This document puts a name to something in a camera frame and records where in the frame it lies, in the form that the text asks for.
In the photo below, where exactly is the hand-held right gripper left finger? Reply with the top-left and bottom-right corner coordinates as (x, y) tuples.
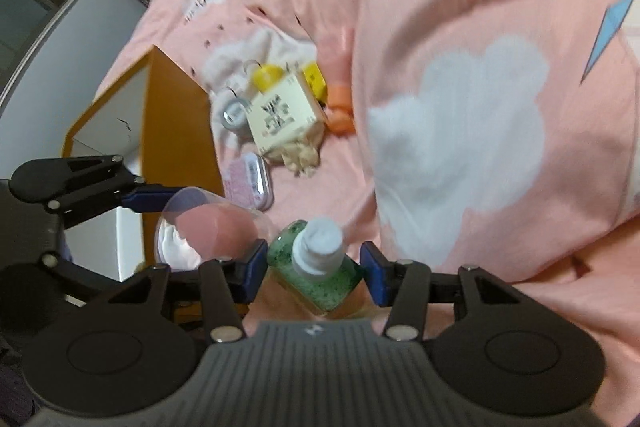
(107, 238), (269, 344)

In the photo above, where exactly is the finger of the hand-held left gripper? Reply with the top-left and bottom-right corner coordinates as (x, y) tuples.
(47, 154), (176, 228)
(40, 251), (123, 308)

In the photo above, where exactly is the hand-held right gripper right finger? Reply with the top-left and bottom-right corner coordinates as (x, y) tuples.
(360, 241), (526, 342)

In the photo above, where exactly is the green bottle with white cap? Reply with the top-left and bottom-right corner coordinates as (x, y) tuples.
(266, 217), (368, 314)

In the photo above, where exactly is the clear plastic cup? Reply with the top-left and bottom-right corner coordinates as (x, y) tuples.
(154, 187), (273, 270)

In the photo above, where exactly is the orange cardboard box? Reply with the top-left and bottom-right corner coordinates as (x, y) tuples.
(61, 45), (226, 268)

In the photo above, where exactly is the pink label tin case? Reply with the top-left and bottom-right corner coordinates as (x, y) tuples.
(222, 152), (276, 212)

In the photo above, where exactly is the beige plush toy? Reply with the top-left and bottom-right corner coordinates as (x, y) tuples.
(262, 136), (321, 178)

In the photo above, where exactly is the small round silver tin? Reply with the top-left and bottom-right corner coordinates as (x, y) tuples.
(221, 96), (251, 130)

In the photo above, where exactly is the cream printed carton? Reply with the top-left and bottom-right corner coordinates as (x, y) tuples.
(246, 72), (328, 158)

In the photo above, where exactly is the orange toy figure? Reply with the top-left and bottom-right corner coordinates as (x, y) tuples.
(325, 84), (356, 132)

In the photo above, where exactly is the pink printed blanket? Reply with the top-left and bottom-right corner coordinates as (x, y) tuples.
(95, 0), (640, 408)

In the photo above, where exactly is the grey window frame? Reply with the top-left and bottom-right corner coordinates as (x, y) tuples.
(0, 0), (88, 108)

